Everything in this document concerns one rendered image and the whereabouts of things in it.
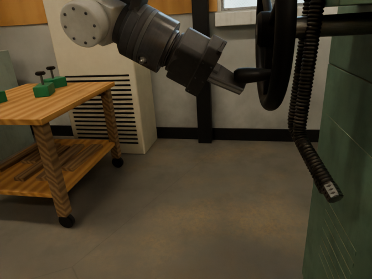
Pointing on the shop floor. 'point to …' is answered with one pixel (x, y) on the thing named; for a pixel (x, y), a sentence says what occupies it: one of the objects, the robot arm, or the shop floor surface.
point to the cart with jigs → (86, 150)
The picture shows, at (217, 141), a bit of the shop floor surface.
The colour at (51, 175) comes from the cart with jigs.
